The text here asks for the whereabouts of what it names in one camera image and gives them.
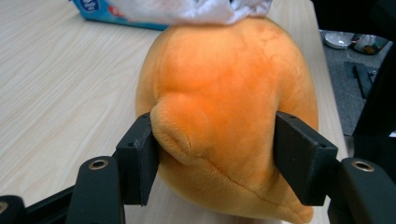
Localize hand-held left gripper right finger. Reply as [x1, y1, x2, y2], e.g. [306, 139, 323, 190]
[273, 110, 340, 207]

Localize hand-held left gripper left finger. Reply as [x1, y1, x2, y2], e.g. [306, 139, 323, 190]
[115, 111, 161, 207]

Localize orange plush toy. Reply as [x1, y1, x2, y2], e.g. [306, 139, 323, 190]
[134, 17, 319, 224]

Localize blue tissue pack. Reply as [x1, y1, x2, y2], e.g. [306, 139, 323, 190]
[71, 0, 170, 32]

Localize white tissue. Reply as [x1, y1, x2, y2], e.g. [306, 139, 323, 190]
[106, 0, 274, 26]

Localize black metal stand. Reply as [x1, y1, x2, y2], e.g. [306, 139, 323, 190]
[353, 43, 396, 185]

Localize black flat floor piece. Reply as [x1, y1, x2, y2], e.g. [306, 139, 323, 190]
[344, 60, 379, 101]

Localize white bowl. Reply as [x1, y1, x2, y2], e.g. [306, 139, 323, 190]
[323, 31, 355, 50]

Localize dark round container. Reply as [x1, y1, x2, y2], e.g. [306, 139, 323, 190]
[350, 33, 390, 56]

